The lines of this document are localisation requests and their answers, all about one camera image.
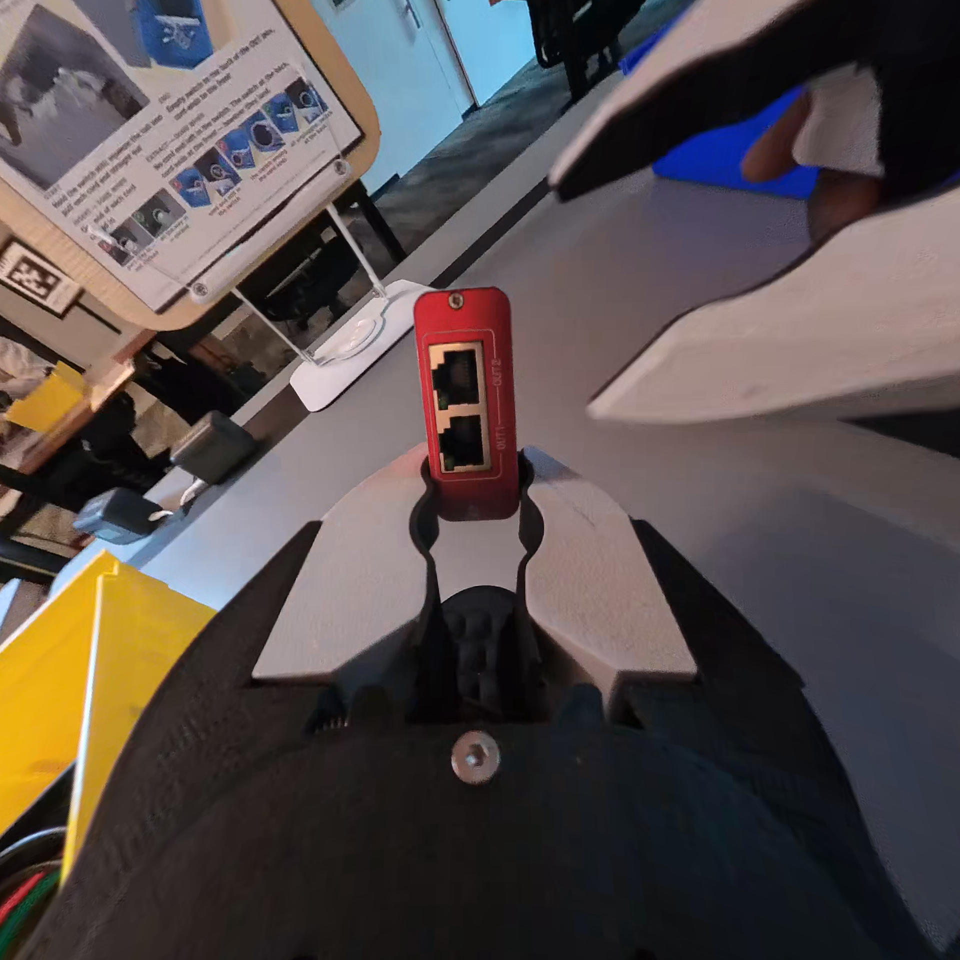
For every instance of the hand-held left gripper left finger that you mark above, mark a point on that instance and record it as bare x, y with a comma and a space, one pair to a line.
352, 600

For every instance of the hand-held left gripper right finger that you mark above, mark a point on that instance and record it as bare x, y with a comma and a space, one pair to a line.
600, 585

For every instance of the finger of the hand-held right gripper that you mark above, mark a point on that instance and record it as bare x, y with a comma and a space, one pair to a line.
660, 94
825, 337

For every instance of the red network switch box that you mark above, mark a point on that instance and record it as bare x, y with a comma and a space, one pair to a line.
480, 322

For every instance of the yellow plastic bin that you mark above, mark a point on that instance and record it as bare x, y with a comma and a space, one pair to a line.
45, 675

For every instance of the person's right hand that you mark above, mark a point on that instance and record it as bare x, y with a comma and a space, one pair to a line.
772, 154

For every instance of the dark grey zip case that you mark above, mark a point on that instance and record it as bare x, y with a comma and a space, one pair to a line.
214, 446
116, 517

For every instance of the black and white fiducial tag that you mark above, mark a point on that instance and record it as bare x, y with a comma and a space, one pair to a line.
34, 274

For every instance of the instruction poster on white stand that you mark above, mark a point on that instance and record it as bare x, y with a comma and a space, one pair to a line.
187, 150

